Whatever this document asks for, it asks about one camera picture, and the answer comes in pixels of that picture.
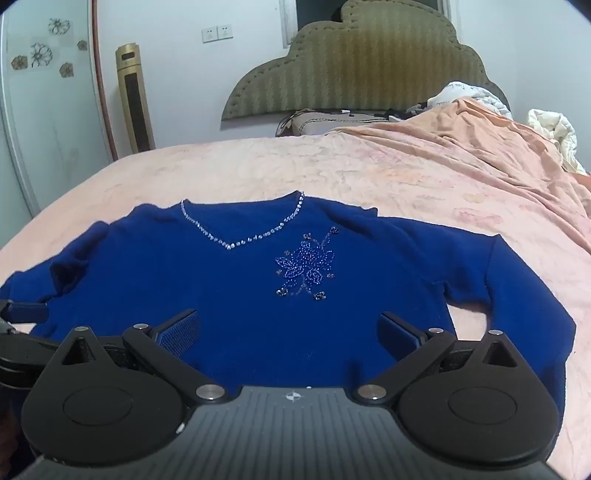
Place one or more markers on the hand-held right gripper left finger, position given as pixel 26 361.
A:
pixel 181 333

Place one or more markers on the window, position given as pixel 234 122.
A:
pixel 314 11

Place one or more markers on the white quilt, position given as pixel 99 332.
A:
pixel 461 92

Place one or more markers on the peach blanket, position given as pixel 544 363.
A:
pixel 485 138

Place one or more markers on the beige pillow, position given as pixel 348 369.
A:
pixel 318 122

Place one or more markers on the cream crumpled cloth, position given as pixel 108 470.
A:
pixel 554 131

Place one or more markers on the gold tower fan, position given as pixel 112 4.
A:
pixel 134 101

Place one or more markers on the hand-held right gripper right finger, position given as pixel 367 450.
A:
pixel 396 330

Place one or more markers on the pink bed sheet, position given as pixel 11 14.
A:
pixel 323 166

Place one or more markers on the olive striped headboard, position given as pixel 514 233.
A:
pixel 369 55

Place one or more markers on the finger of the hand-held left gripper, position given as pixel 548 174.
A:
pixel 27 312

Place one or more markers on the white wall socket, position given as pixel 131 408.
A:
pixel 225 31
pixel 209 34

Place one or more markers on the blue beaded sweater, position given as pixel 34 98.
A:
pixel 277 318

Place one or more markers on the dark clothes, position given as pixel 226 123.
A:
pixel 402 114

